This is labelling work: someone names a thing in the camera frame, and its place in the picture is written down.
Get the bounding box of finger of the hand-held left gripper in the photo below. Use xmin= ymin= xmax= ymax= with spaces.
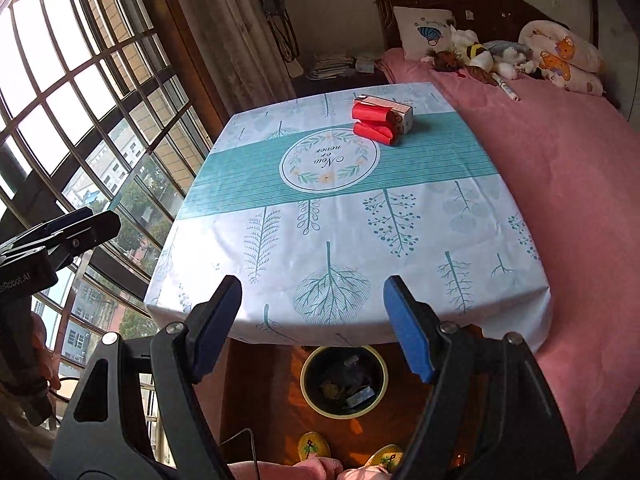
xmin=30 ymin=210 xmax=122 ymax=273
xmin=0 ymin=207 xmax=96 ymax=257

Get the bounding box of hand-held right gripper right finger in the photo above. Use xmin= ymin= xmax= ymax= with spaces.
xmin=382 ymin=274 xmax=578 ymax=480

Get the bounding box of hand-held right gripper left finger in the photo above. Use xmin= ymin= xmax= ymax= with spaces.
xmin=50 ymin=275 xmax=243 ymax=480

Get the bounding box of white purple milk carton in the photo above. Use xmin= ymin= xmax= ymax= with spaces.
xmin=344 ymin=386 xmax=377 ymax=409

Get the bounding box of round dark trash bin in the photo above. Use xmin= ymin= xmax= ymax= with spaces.
xmin=300 ymin=344 xmax=389 ymax=420

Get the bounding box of person's left hand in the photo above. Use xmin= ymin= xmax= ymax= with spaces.
xmin=30 ymin=310 xmax=62 ymax=396

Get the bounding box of leaf print tablecloth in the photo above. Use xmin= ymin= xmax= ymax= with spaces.
xmin=144 ymin=81 xmax=553 ymax=356

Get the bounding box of yellow embroidered slipper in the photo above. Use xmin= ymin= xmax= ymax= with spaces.
xmin=365 ymin=444 xmax=405 ymax=473
xmin=297 ymin=432 xmax=331 ymax=461

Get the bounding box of window with metal grille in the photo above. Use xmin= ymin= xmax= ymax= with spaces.
xmin=0 ymin=0 xmax=226 ymax=461

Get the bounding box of red plastic wrapper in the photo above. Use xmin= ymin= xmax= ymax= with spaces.
xmin=351 ymin=99 xmax=402 ymax=147

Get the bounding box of bed with pink sheet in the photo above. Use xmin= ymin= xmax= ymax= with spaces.
xmin=377 ymin=47 xmax=640 ymax=471

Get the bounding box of pale cardboard box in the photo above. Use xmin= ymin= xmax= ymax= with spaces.
xmin=356 ymin=94 xmax=416 ymax=135

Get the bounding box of beige curtain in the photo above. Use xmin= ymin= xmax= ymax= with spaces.
xmin=165 ymin=0 xmax=296 ymax=101

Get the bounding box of dark wooden nightstand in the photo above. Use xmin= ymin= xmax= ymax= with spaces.
xmin=292 ymin=50 xmax=391 ymax=96

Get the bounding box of white marker pen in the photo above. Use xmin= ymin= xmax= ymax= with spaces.
xmin=492 ymin=72 xmax=521 ymax=103

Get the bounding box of brown furry plush toy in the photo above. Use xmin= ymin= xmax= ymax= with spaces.
xmin=421 ymin=49 xmax=466 ymax=73

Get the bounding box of stack of books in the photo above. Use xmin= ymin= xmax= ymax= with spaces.
xmin=306 ymin=50 xmax=356 ymax=81

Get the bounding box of bee plush toy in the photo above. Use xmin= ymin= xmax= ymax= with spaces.
xmin=462 ymin=42 xmax=496 ymax=70

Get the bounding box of white fluffy plush dog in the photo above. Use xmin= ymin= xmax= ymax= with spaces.
xmin=492 ymin=46 xmax=541 ymax=78

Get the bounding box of white embroidered pillow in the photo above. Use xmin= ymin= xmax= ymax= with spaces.
xmin=392 ymin=6 xmax=457 ymax=61

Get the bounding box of white plush toy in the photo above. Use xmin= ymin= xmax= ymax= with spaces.
xmin=449 ymin=24 xmax=482 ymax=50

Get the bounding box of bear print folded blanket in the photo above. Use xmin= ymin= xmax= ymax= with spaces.
xmin=517 ymin=20 xmax=606 ymax=96

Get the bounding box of thin black cable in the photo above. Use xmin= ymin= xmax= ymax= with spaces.
xmin=220 ymin=426 xmax=261 ymax=480

